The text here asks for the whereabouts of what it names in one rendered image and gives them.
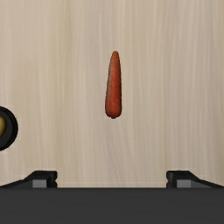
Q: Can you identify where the black round bowl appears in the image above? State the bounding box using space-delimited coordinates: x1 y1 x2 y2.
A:
0 106 19 151

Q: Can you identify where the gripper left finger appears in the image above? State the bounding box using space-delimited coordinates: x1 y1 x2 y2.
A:
0 170 59 189

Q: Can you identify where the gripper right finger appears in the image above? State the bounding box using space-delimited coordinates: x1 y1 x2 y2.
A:
165 170 224 189

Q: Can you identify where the orange carrot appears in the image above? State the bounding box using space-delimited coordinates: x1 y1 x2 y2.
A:
104 50 123 120

